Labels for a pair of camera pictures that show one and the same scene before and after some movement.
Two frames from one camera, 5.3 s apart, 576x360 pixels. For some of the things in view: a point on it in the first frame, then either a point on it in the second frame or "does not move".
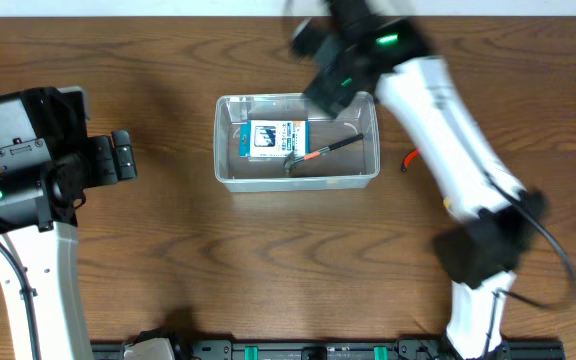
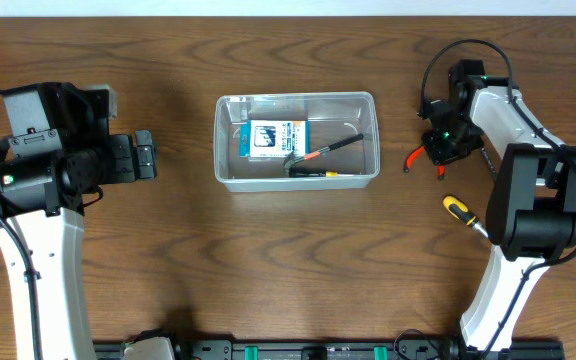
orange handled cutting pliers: [409, 156] does not move
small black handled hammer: [292, 160] does not move
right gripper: [328, 81] → [439, 155]
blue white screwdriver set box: [274, 138] does not move
